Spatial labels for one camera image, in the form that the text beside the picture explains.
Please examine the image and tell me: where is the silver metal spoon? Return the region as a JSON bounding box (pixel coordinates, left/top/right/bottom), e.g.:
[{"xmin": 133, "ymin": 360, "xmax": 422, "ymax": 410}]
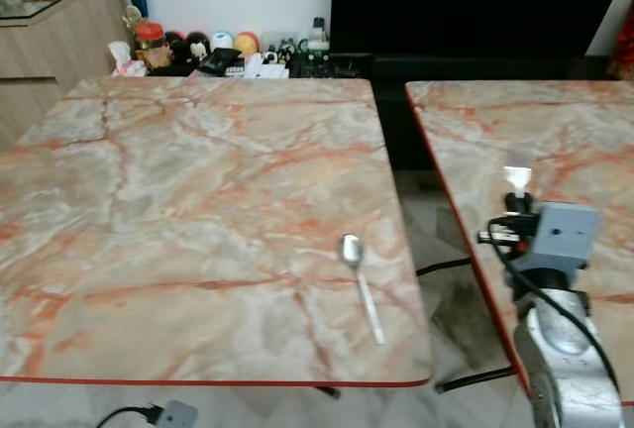
[{"xmin": 339, "ymin": 234, "xmax": 386, "ymax": 346}]

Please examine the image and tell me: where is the red cloth object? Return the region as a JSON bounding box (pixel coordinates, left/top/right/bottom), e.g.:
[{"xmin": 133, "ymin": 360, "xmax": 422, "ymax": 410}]
[{"xmin": 616, "ymin": 10, "xmax": 634, "ymax": 79}]

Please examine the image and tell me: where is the large black television screen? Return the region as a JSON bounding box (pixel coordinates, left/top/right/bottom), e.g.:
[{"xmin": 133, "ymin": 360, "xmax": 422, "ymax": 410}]
[{"xmin": 331, "ymin": 0, "xmax": 634, "ymax": 58}]

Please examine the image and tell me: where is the bottle with green label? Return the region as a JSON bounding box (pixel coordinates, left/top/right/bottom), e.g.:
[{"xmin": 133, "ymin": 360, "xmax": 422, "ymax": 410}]
[{"xmin": 305, "ymin": 18, "xmax": 332, "ymax": 60}]

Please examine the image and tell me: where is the orange round ball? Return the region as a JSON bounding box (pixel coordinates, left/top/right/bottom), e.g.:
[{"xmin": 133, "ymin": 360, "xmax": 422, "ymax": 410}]
[{"xmin": 234, "ymin": 32, "xmax": 261, "ymax": 56}]

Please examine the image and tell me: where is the white round ball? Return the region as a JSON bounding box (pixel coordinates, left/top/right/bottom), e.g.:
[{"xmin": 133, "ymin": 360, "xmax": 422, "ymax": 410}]
[{"xmin": 209, "ymin": 31, "xmax": 235, "ymax": 53}]

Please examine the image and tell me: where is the jar with red lid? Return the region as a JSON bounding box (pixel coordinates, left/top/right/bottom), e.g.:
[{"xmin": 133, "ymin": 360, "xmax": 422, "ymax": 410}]
[{"xmin": 135, "ymin": 21, "xmax": 167, "ymax": 68}]

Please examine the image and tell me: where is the white tissue pack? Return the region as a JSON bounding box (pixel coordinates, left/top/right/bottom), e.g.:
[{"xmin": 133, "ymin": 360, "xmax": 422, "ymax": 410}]
[{"xmin": 107, "ymin": 41, "xmax": 148, "ymax": 77}]

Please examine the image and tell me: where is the light wooden cabinet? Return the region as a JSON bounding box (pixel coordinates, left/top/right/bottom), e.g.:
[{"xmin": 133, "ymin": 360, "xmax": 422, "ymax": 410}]
[{"xmin": 0, "ymin": 0, "xmax": 136, "ymax": 147}]

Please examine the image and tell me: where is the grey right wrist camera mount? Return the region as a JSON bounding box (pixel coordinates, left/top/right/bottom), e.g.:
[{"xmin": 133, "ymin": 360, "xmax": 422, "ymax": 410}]
[{"xmin": 515, "ymin": 202, "xmax": 604, "ymax": 273}]

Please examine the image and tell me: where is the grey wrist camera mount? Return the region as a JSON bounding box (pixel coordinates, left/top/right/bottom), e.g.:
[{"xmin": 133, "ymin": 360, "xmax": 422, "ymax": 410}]
[
  {"xmin": 515, "ymin": 202, "xmax": 604, "ymax": 273},
  {"xmin": 155, "ymin": 400, "xmax": 200, "ymax": 428}
]

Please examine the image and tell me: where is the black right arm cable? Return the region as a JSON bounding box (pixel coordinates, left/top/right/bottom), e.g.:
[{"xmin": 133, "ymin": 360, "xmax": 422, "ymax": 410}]
[{"xmin": 485, "ymin": 218, "xmax": 623, "ymax": 399}]

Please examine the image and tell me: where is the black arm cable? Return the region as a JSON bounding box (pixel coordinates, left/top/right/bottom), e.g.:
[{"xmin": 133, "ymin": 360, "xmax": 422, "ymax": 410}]
[
  {"xmin": 95, "ymin": 404, "xmax": 164, "ymax": 428},
  {"xmin": 485, "ymin": 218, "xmax": 623, "ymax": 399}
]

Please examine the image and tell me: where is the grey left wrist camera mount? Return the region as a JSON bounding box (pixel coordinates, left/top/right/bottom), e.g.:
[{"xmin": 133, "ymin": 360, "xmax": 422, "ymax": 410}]
[{"xmin": 155, "ymin": 400, "xmax": 200, "ymax": 428}]

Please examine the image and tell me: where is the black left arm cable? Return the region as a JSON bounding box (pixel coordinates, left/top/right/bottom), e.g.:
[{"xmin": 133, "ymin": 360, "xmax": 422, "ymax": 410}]
[{"xmin": 95, "ymin": 404, "xmax": 164, "ymax": 428}]

